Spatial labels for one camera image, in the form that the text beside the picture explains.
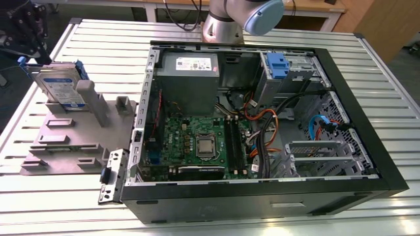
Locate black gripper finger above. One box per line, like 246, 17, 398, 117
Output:
32, 36, 54, 66

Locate hard disk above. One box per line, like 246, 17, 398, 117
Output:
18, 56, 91, 113

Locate grey parts rack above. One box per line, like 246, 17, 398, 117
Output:
19, 80, 139, 177

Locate green RAM stick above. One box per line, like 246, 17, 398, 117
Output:
46, 145, 82, 151

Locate grey power supply unit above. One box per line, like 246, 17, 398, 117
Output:
154, 52, 220, 118

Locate green motherboard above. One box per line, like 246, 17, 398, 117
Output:
140, 115, 260, 181

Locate silver CPU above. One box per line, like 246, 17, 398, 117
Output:
198, 140, 214, 154

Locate CPU socket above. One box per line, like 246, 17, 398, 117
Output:
194, 132, 218, 162

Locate black graphics card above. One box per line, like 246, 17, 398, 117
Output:
168, 165, 228, 182

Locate black RAM slot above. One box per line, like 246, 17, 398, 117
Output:
234, 115, 247, 174
228, 115, 243, 174
224, 115, 239, 174

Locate grey metal drive cage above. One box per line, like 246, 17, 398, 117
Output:
255, 50, 334, 107

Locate blue plastic drive latch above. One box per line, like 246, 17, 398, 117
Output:
266, 53, 292, 80

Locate black open PC case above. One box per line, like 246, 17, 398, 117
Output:
120, 40, 411, 225

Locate wooden cabinet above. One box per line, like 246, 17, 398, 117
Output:
334, 0, 420, 63

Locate black hanging cables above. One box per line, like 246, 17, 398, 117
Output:
163, 0, 206, 32

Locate metal slot bracket blue latch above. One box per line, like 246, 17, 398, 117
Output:
98, 148, 131, 206

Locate yellow black supply wires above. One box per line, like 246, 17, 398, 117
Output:
215, 102, 247, 118

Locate orange red wire bundle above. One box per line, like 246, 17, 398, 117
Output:
246, 108, 284, 159

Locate thick black cable bundle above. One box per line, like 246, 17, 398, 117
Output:
255, 89, 330, 178

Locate wooden desk white frame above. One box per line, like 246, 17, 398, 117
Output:
131, 0, 348, 32

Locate blue data wire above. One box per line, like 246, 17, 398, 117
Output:
307, 113, 330, 141

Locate red black power wire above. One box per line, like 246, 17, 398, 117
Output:
323, 118, 355, 135

